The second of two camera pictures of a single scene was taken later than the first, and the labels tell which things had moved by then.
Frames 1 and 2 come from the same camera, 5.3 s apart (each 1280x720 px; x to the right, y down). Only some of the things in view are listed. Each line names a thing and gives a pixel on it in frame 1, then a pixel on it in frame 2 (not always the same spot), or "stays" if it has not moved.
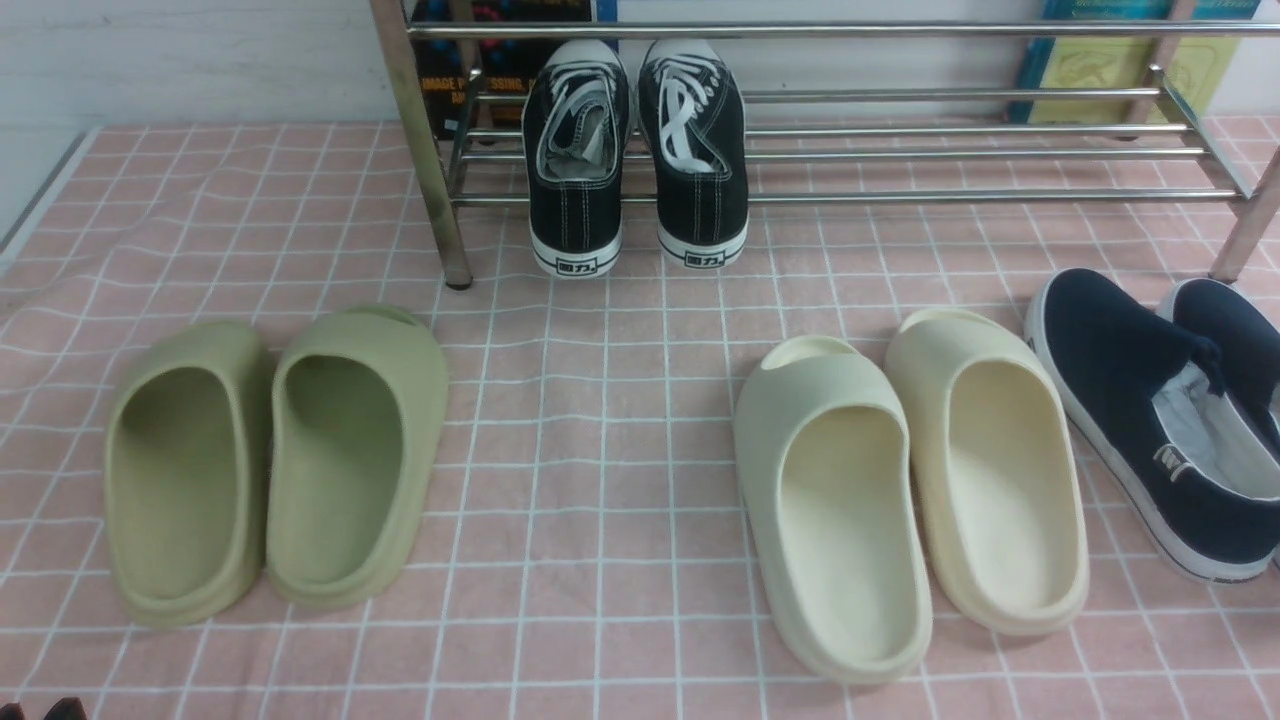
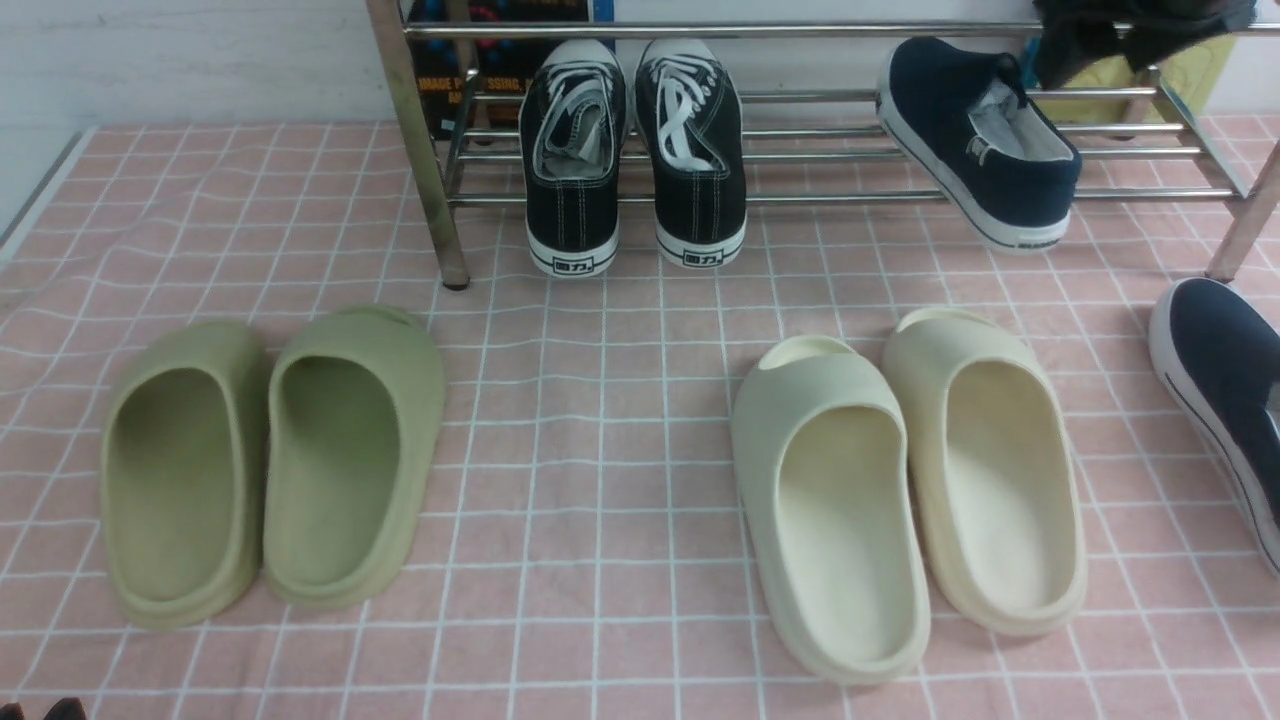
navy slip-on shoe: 1242,326 stays
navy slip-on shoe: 1145,396 -> 1004,167
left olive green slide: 185,472 stays
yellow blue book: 1132,62 stays
